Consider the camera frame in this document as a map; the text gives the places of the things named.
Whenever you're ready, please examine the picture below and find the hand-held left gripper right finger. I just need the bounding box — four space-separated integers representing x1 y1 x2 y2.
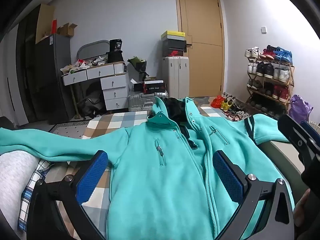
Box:
212 150 295 240

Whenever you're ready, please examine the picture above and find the white ribbed pillow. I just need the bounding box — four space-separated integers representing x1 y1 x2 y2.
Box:
0 151 42 230

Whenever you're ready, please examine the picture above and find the person's right hand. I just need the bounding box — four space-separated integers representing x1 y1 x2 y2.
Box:
293 189 312 228

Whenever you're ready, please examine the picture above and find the black duffel bag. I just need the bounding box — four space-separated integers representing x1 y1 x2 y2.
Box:
76 97 105 119

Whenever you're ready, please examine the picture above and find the dark wrapped bouquet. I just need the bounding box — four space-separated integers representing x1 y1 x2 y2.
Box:
127 56 148 80

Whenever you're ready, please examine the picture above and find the black shoe box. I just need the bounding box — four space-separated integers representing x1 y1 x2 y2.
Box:
162 40 187 50

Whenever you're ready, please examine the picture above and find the teal zip jacket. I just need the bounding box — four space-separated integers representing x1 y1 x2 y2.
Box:
0 96 298 240

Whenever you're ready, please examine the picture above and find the white drawer dresser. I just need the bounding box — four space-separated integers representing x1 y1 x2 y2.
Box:
62 62 129 111

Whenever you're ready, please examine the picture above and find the pile of shoes on floor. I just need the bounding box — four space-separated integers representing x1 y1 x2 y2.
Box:
220 92 253 122

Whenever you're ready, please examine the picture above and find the tan wooden door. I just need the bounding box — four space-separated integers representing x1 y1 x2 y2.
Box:
175 0 224 98

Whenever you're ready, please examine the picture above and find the dark wardrobe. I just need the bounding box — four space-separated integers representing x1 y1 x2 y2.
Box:
15 12 40 127

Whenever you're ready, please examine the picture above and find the patterned floor rug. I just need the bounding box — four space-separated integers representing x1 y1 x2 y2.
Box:
49 120 90 139

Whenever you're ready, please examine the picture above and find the flat cardboard sheet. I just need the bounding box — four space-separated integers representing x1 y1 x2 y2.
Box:
35 4 55 44

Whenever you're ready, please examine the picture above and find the purple bag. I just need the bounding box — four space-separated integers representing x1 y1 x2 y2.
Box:
290 94 313 124

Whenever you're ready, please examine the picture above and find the blue plaid cloth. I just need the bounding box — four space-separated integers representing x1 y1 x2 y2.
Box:
17 159 54 232

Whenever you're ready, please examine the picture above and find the black boxes stack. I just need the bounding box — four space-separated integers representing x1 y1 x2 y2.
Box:
106 39 125 63

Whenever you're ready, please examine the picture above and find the open cardboard box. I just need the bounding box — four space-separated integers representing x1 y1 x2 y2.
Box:
57 23 78 37

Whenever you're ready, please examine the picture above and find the checkered bed blanket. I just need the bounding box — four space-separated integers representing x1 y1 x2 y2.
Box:
45 105 243 240

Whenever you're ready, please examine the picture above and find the grey rounded chair back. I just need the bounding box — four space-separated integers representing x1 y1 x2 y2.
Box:
77 39 110 62

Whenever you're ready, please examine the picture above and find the grey bed frame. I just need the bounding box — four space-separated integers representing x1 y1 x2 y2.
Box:
257 140 307 180

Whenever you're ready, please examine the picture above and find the pile of paper clutter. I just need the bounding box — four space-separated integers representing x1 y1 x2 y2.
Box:
61 56 108 74

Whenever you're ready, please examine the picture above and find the black and red box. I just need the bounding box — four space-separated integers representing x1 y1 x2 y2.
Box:
133 80 167 93

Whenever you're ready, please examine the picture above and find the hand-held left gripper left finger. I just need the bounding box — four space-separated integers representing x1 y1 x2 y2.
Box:
32 150 109 240

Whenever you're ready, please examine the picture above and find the silver ribbed suitcase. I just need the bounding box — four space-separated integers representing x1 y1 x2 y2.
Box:
127 92 170 112

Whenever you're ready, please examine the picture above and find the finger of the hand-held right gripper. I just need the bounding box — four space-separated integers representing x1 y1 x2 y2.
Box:
277 114 316 160
300 120 320 147

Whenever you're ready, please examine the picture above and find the white upright suitcase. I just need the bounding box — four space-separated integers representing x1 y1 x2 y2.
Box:
161 56 190 99

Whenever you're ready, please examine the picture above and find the red plastic bag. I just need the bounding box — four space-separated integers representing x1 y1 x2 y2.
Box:
211 95 225 108

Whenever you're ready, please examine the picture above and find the grey tall cabinet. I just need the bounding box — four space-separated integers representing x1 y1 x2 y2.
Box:
35 33 72 125

